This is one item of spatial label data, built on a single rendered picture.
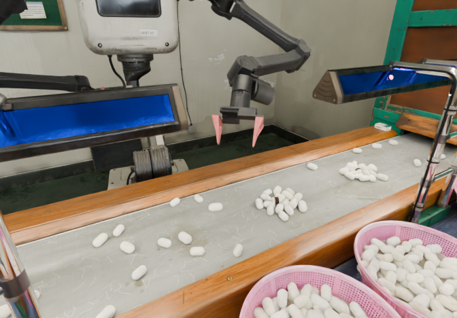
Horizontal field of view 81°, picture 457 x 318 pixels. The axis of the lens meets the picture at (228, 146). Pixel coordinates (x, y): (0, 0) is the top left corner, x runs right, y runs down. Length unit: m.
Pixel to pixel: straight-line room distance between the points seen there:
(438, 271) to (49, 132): 0.74
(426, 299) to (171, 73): 2.45
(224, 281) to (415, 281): 0.38
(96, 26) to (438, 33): 1.28
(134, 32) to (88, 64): 1.52
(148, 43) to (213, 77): 1.85
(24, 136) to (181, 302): 0.35
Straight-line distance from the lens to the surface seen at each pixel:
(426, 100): 1.44
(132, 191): 0.83
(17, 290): 0.37
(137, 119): 0.43
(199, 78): 2.80
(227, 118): 0.78
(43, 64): 2.55
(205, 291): 0.54
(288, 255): 0.61
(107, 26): 1.06
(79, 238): 0.76
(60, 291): 0.66
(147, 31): 1.06
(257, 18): 1.19
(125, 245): 0.67
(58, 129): 0.43
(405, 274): 0.70
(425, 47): 1.44
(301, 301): 0.57
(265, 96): 0.81
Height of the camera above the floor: 1.19
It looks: 23 degrees down
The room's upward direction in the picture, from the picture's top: straight up
